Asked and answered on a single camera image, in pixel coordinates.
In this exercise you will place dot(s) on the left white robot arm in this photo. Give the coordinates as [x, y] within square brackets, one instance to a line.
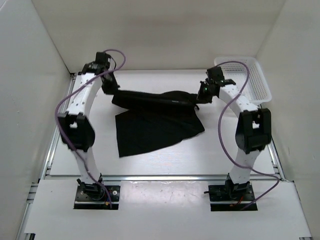
[74, 125]

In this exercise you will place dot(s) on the white plastic basket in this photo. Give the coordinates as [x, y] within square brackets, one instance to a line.
[246, 70]

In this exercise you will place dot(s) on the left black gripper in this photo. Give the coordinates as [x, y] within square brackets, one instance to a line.
[112, 89]

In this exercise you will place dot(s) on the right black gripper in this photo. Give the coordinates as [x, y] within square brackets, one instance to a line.
[201, 99]

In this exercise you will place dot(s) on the aluminium frame rail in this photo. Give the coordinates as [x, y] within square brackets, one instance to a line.
[116, 178]

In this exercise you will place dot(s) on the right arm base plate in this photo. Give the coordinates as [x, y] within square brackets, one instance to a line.
[222, 201]

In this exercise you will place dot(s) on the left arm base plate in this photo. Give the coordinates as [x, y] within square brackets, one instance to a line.
[89, 201]

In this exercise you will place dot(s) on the black shorts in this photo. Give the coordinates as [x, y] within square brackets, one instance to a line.
[154, 121]

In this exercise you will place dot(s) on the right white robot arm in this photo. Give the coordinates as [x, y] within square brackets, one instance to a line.
[253, 130]

